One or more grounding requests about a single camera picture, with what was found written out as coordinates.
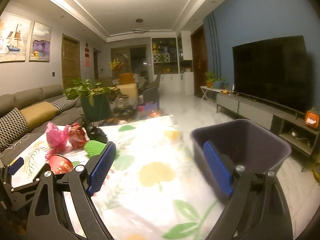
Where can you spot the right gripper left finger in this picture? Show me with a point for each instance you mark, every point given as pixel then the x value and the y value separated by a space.
pixel 48 218

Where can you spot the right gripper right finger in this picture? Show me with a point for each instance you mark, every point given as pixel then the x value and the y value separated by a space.
pixel 256 207

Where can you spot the gold lined red cup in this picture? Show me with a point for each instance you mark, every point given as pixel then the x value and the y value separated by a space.
pixel 60 164

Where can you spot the green foam net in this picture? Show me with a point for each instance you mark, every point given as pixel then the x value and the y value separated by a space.
pixel 93 147

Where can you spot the red wrapper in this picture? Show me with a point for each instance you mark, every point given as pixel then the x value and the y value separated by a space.
pixel 77 136

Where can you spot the black plastic bag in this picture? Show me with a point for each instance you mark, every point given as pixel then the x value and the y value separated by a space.
pixel 96 133

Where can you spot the grey trash bin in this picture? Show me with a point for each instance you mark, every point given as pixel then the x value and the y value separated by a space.
pixel 245 143

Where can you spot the black white patterned cushion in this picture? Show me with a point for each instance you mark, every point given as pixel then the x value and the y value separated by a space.
pixel 13 127

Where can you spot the yellow cushion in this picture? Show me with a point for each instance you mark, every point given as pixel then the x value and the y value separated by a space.
pixel 38 114

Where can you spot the grey tv cabinet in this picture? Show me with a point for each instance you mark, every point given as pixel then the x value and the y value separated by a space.
pixel 289 126

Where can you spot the grey sectional sofa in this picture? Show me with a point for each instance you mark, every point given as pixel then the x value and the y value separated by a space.
pixel 26 98

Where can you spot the floral tablecloth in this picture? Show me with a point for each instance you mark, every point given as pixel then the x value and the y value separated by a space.
pixel 154 188

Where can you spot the potted green plant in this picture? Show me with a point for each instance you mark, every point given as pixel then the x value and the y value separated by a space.
pixel 95 98

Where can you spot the small white side table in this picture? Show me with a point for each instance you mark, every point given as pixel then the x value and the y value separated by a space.
pixel 207 90

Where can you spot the small potted plants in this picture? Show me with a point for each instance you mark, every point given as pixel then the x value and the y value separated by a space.
pixel 213 82

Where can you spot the black television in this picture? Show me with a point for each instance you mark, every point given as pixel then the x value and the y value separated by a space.
pixel 276 70

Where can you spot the purple landscape painting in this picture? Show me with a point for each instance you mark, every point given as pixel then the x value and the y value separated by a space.
pixel 40 43

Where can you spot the dark wooden door right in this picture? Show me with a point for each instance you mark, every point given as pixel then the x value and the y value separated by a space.
pixel 200 65

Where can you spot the sailboat painting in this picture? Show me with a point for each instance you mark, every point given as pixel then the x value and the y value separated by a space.
pixel 14 36

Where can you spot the display cabinet shelf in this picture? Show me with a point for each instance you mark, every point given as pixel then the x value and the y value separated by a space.
pixel 164 56

